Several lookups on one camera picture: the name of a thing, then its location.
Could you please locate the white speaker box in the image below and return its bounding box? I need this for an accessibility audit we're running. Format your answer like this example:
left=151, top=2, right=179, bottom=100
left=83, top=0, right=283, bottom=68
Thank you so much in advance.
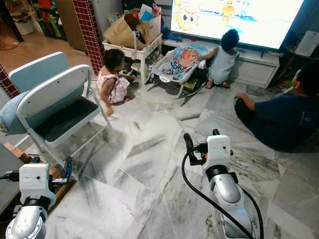
left=295, top=30, right=319, bottom=58

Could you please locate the light blue chair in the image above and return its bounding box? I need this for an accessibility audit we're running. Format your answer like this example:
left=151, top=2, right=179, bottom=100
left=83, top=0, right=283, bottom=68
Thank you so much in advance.
left=8, top=51, right=70, bottom=93

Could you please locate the person in navy shirt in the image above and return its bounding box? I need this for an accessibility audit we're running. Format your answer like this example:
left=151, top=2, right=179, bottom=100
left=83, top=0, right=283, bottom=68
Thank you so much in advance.
left=233, top=60, right=319, bottom=150

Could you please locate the toddler in pink dress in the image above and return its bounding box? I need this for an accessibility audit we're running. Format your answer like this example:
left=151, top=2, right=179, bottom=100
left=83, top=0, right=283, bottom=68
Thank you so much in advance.
left=97, top=48, right=138, bottom=116

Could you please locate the toddler in pale blue clothes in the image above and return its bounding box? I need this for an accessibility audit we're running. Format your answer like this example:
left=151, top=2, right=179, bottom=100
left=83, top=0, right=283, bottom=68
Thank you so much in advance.
left=198, top=28, right=240, bottom=89

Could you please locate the brown paper bag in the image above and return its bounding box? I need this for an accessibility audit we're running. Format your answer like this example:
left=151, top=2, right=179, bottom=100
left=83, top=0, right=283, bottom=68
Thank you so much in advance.
left=105, top=12, right=150, bottom=49

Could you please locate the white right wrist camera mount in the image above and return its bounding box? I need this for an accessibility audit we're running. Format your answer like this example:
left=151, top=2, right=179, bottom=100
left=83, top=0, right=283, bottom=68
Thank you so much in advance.
left=202, top=134, right=232, bottom=170

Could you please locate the large flat television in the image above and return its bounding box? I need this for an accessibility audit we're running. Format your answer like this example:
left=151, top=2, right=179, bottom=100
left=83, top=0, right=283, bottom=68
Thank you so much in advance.
left=167, top=0, right=319, bottom=53

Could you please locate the white television cabinet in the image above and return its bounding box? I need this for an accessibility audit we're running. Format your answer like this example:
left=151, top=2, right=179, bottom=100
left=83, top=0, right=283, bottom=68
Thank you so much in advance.
left=162, top=39, right=280, bottom=89

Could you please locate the grey fridge door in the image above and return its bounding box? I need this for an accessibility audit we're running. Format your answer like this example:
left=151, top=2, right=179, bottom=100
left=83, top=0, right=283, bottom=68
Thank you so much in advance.
left=0, top=142, right=20, bottom=210

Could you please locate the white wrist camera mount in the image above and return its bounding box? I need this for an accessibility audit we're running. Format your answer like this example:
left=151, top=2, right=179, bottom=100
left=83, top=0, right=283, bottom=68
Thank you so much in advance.
left=202, top=134, right=232, bottom=170
left=19, top=163, right=56, bottom=197

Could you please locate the white folding chair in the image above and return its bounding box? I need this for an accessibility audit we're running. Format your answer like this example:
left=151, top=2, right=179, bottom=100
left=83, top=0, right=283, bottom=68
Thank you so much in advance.
left=16, top=64, right=111, bottom=160

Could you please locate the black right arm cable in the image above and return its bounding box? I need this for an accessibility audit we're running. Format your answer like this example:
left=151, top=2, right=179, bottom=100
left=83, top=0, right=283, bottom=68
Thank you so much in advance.
left=181, top=149, right=265, bottom=239

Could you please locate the blue cushion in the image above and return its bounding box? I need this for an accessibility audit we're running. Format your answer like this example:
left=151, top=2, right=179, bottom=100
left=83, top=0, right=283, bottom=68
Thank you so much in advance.
left=0, top=91, right=30, bottom=135

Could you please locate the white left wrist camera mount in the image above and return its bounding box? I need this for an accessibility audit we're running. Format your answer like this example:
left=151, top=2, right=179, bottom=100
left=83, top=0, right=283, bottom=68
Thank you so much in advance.
left=19, top=163, right=56, bottom=197

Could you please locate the white shelf cart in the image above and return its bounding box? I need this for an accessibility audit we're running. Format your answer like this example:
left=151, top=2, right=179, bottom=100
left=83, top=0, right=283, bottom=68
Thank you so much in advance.
left=102, top=14, right=164, bottom=85

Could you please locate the colourful baby bouncer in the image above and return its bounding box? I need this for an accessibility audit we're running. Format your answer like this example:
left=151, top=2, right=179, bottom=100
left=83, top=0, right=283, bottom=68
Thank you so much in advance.
left=147, top=43, right=210, bottom=98

